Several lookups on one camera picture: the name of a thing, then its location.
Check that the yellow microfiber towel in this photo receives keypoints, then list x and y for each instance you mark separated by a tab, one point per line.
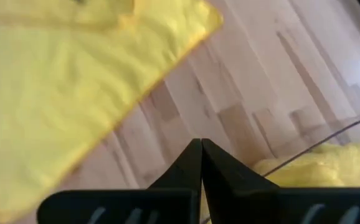
58	93
329	168

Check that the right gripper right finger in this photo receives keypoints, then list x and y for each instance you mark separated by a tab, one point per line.
226	186

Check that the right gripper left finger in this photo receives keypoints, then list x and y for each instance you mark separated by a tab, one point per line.
183	177

